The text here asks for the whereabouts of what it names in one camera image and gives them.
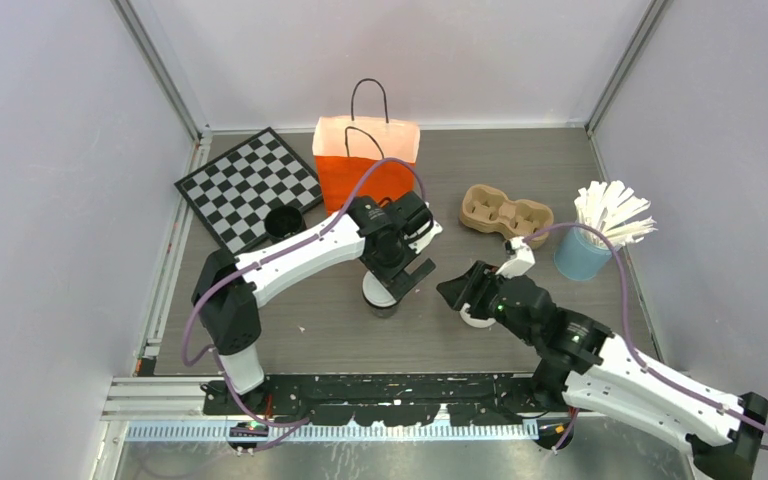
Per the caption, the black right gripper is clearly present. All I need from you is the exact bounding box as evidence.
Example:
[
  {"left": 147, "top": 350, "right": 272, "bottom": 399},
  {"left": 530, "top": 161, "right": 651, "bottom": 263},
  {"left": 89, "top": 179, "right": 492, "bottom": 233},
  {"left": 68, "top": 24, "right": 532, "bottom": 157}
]
[{"left": 436, "top": 259, "right": 536, "bottom": 345}]

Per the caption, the white plastic cup lid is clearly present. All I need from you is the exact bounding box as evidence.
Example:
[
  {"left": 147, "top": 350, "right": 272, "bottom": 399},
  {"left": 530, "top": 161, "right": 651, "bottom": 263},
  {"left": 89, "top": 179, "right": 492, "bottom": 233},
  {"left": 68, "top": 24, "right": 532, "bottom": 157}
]
[{"left": 362, "top": 271, "right": 398, "bottom": 309}]

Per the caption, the dark translucent coffee cup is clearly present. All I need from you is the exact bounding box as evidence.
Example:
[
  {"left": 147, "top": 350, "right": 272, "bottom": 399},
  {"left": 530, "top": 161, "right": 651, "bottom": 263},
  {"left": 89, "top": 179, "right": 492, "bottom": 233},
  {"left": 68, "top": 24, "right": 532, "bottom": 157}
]
[{"left": 369, "top": 303, "right": 399, "bottom": 319}]

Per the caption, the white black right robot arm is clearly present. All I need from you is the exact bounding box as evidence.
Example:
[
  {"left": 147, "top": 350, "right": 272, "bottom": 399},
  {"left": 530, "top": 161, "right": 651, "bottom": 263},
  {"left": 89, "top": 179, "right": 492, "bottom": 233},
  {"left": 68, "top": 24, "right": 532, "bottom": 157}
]
[{"left": 437, "top": 261, "right": 768, "bottom": 479}]

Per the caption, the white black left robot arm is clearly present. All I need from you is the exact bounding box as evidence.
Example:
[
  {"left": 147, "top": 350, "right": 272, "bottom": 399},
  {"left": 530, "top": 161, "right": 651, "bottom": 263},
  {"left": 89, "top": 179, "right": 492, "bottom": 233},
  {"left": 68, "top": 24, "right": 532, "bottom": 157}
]
[{"left": 192, "top": 192, "right": 443, "bottom": 414}]

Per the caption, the white lid stack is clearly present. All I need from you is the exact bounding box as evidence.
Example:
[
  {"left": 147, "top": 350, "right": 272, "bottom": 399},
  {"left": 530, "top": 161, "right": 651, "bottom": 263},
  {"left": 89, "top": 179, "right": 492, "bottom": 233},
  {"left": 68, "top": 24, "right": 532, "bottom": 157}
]
[{"left": 459, "top": 304, "right": 496, "bottom": 329}]

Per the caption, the cardboard cup carrier tray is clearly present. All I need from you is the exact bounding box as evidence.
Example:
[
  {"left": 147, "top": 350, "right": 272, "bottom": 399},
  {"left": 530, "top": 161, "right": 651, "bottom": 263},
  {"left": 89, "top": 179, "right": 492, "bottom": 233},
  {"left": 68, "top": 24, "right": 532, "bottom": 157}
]
[{"left": 459, "top": 184, "right": 555, "bottom": 240}]

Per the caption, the blue cup holder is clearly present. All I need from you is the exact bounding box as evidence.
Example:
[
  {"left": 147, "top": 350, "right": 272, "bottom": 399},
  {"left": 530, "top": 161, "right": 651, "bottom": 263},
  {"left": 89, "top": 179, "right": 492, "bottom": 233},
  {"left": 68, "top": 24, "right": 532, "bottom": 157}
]
[{"left": 553, "top": 227, "right": 613, "bottom": 281}]

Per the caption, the orange paper bag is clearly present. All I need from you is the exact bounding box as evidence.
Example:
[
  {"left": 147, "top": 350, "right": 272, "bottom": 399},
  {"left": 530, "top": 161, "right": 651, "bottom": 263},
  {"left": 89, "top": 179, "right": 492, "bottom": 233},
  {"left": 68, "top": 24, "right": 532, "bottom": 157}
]
[{"left": 312, "top": 78, "right": 421, "bottom": 215}]

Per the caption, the black cup stack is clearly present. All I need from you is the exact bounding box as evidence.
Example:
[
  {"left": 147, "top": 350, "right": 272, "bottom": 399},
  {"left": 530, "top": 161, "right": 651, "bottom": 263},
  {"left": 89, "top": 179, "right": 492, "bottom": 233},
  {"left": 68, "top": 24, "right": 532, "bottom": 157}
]
[{"left": 263, "top": 205, "right": 307, "bottom": 244}]

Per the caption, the black white chessboard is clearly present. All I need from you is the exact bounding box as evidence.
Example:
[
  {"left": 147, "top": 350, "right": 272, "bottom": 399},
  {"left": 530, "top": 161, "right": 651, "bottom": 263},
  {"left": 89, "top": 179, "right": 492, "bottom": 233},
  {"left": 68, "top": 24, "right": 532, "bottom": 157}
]
[{"left": 175, "top": 127, "right": 323, "bottom": 254}]

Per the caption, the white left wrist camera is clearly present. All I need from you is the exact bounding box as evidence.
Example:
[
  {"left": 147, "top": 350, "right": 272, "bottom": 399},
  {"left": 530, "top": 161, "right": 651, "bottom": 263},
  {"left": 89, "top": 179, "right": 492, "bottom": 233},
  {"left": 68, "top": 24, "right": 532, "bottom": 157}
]
[{"left": 409, "top": 220, "right": 443, "bottom": 254}]

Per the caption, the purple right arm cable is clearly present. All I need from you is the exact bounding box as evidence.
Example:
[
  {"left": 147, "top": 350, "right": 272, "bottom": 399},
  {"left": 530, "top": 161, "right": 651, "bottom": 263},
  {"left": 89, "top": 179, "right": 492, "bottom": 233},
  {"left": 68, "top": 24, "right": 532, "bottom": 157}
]
[{"left": 523, "top": 221, "right": 768, "bottom": 457}]

